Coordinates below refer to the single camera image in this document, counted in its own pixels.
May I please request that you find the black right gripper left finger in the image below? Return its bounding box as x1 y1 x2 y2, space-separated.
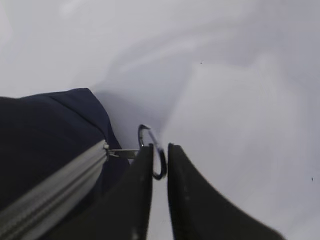
45 144 154 240

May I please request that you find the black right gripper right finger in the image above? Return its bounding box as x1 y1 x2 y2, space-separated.
167 143 284 240

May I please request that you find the navy blue lunch bag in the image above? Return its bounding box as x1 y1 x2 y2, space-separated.
0 87 168 240

